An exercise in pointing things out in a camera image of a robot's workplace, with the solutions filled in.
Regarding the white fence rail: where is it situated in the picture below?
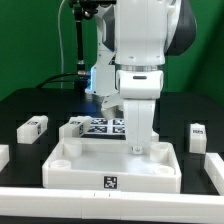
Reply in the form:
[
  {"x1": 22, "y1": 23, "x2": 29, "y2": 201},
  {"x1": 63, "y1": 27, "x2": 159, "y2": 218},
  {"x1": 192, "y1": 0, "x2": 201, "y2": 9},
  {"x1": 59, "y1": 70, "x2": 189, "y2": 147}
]
[
  {"x1": 204, "y1": 153, "x2": 224, "y2": 196},
  {"x1": 0, "y1": 187, "x2": 224, "y2": 224}
]

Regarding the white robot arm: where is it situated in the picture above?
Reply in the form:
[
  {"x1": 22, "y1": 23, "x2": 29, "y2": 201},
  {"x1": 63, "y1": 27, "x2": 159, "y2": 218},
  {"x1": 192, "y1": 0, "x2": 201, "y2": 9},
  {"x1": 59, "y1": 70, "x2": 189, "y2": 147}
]
[{"x1": 69, "y1": 0, "x2": 197, "y2": 154}]

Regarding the white desk top tray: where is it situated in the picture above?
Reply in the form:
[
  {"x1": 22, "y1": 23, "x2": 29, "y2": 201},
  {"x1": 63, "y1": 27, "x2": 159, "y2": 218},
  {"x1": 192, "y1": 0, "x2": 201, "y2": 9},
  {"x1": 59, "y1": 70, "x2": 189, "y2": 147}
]
[{"x1": 42, "y1": 138, "x2": 182, "y2": 194}]

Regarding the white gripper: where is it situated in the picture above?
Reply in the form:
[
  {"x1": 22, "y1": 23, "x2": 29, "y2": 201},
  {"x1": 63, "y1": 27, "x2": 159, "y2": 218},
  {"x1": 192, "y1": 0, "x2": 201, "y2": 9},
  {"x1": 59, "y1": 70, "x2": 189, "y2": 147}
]
[{"x1": 101, "y1": 65, "x2": 164, "y2": 155}]

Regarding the black cable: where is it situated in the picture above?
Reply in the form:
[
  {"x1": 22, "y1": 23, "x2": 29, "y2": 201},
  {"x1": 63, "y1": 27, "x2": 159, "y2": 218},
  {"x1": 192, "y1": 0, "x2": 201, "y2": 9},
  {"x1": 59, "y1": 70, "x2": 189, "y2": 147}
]
[{"x1": 35, "y1": 73, "x2": 91, "y2": 89}]

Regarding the white front fence rail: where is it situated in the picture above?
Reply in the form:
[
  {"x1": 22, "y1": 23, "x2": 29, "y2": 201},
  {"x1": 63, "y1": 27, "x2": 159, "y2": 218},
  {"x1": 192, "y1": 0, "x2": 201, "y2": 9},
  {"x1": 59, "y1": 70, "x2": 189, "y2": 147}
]
[{"x1": 0, "y1": 187, "x2": 224, "y2": 224}]

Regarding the white right fence rail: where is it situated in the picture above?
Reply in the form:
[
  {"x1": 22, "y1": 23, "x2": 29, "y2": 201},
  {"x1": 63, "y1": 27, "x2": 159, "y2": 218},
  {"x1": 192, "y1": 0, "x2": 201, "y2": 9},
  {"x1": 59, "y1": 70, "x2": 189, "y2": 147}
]
[{"x1": 204, "y1": 153, "x2": 224, "y2": 196}]

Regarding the white cable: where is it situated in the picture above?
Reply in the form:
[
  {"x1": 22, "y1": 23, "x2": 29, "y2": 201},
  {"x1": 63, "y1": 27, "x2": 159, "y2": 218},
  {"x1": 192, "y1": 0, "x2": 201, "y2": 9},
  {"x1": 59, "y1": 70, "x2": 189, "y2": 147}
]
[{"x1": 57, "y1": 0, "x2": 68, "y2": 90}]

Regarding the white left fence block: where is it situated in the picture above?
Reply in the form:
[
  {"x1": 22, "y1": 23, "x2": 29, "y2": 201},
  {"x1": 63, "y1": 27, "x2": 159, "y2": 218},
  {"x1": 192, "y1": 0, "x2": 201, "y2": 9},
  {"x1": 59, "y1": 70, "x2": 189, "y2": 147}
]
[{"x1": 0, "y1": 145, "x2": 9, "y2": 172}]

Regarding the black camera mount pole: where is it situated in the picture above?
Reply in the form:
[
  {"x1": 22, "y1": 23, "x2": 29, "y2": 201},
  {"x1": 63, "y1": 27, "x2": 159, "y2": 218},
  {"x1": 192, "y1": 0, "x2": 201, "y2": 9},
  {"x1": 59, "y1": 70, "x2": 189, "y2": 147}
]
[{"x1": 72, "y1": 5, "x2": 92, "y2": 93}]

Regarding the fiducial marker sheet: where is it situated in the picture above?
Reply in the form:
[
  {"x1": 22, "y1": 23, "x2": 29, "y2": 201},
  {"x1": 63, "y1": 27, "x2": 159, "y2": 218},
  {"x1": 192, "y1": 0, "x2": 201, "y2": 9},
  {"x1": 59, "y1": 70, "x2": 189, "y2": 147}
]
[{"x1": 84, "y1": 117, "x2": 125, "y2": 135}]

